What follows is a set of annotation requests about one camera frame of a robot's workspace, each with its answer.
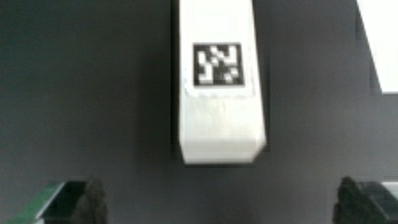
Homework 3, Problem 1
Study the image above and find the white table leg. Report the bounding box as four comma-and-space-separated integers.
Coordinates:
178, 0, 267, 165

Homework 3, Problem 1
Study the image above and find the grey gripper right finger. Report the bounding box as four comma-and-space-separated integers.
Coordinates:
333, 177, 398, 224

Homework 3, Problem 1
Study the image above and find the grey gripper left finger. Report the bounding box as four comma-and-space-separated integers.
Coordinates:
6, 178, 109, 224

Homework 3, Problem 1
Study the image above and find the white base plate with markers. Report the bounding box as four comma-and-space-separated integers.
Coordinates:
358, 0, 398, 94

